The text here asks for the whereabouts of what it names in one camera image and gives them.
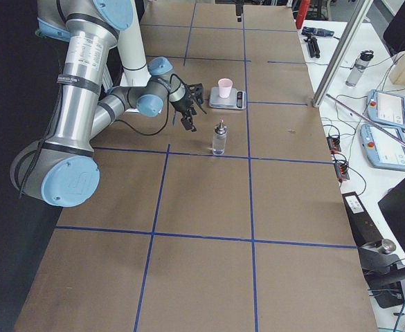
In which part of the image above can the clear glass sauce bottle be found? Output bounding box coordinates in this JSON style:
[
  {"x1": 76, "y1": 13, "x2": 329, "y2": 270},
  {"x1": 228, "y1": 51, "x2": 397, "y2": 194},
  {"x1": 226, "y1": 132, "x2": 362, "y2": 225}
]
[{"x1": 212, "y1": 119, "x2": 228, "y2": 155}]

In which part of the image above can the pink cup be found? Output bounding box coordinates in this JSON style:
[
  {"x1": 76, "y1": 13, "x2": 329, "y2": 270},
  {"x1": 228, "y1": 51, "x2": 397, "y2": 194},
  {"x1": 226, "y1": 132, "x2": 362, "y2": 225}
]
[{"x1": 217, "y1": 77, "x2": 233, "y2": 98}]

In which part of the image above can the red cylinder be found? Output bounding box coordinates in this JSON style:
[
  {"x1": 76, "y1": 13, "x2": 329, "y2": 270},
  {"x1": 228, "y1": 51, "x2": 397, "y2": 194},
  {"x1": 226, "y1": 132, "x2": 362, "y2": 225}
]
[{"x1": 295, "y1": 0, "x2": 311, "y2": 30}]

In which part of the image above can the aluminium frame post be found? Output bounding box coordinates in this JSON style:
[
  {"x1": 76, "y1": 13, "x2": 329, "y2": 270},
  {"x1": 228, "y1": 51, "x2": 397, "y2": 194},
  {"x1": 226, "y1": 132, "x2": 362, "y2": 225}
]
[{"x1": 312, "y1": 0, "x2": 373, "y2": 108}]

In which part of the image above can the black monitor stand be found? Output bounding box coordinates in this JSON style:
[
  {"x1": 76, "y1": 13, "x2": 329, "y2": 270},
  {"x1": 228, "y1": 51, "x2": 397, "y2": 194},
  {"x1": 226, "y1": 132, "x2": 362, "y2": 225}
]
[{"x1": 358, "y1": 239, "x2": 405, "y2": 308}]

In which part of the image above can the black tripod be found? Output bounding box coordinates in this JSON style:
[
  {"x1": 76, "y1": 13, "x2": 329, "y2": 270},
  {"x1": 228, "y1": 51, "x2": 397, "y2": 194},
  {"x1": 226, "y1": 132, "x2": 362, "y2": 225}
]
[{"x1": 305, "y1": 34, "x2": 321, "y2": 58}]

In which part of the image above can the blue folded umbrella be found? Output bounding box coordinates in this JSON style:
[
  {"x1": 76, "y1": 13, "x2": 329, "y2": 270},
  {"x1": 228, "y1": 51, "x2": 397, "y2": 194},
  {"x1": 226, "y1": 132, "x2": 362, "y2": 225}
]
[{"x1": 301, "y1": 26, "x2": 334, "y2": 37}]

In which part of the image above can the orange black connector block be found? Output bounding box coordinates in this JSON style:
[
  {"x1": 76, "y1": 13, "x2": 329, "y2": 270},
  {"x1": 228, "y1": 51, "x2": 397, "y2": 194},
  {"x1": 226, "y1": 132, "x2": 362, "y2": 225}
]
[{"x1": 326, "y1": 136, "x2": 341, "y2": 154}]

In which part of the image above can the near teach pendant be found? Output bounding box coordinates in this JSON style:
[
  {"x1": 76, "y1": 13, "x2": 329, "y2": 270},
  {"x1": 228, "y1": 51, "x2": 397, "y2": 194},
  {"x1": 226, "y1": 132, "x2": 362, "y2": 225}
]
[{"x1": 359, "y1": 124, "x2": 405, "y2": 172}]

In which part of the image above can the green tipped metal rod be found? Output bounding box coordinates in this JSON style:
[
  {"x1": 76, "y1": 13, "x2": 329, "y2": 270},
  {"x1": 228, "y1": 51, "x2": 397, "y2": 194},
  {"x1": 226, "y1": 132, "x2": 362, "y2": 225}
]
[{"x1": 326, "y1": 93, "x2": 405, "y2": 148}]

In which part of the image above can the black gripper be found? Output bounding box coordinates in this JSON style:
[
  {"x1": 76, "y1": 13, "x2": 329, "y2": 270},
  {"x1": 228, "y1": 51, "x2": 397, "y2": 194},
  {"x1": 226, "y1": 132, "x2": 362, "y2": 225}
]
[{"x1": 172, "y1": 0, "x2": 242, "y2": 132}]

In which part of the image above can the white kitchen scale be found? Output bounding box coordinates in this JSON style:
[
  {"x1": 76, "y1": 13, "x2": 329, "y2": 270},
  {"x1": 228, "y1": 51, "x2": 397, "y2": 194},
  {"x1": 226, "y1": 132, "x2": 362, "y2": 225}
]
[{"x1": 209, "y1": 86, "x2": 247, "y2": 110}]

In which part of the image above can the teach pendant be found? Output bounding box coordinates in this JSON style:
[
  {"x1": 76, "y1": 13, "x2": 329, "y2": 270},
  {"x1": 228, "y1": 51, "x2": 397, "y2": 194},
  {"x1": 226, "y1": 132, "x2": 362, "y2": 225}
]
[
  {"x1": 359, "y1": 124, "x2": 405, "y2": 172},
  {"x1": 367, "y1": 89, "x2": 405, "y2": 130}
]

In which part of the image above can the brown paper table cover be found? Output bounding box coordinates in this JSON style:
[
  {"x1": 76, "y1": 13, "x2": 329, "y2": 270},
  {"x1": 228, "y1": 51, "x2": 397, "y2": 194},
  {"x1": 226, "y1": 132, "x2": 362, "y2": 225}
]
[{"x1": 15, "y1": 2, "x2": 377, "y2": 331}]

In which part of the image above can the clear water bottle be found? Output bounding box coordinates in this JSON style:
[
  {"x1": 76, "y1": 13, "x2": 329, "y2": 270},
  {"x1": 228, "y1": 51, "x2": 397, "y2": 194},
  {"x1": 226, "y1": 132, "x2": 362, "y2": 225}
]
[{"x1": 345, "y1": 50, "x2": 374, "y2": 87}]

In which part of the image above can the black box with label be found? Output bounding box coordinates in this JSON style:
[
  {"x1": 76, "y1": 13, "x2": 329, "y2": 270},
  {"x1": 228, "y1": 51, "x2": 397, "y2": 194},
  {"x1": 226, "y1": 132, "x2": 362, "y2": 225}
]
[{"x1": 342, "y1": 192, "x2": 381, "y2": 247}]

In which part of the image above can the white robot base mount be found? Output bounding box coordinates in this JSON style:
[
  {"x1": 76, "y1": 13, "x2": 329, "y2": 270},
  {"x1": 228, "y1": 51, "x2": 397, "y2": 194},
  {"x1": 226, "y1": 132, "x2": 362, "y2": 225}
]
[{"x1": 102, "y1": 0, "x2": 151, "y2": 88}]

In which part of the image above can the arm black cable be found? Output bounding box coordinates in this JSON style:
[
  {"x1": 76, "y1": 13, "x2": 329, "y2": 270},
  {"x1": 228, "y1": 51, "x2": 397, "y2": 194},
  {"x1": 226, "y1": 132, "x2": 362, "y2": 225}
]
[{"x1": 114, "y1": 73, "x2": 208, "y2": 136}]

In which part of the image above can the far teach pendant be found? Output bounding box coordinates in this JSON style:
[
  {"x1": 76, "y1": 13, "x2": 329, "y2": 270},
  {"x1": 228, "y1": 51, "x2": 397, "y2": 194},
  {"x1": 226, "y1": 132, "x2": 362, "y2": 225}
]
[{"x1": 367, "y1": 89, "x2": 405, "y2": 130}]

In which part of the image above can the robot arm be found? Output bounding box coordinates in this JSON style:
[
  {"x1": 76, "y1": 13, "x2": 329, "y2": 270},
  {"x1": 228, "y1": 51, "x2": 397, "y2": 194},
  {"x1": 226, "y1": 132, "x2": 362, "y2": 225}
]
[{"x1": 10, "y1": 1, "x2": 203, "y2": 207}]

